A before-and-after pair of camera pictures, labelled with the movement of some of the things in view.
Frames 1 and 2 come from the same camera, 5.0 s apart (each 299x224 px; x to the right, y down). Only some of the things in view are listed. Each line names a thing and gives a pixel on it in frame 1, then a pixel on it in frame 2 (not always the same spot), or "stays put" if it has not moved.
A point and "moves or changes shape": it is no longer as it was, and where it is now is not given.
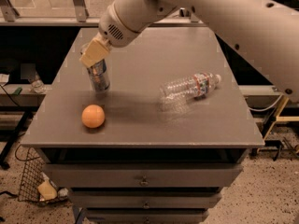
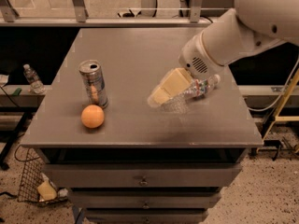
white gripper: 116,28 → 193,59
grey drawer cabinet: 147,162 stays put
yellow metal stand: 282,119 stays put
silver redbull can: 99,76 moves or changes shape
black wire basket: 35,185 stays put
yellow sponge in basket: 47,190 stays put
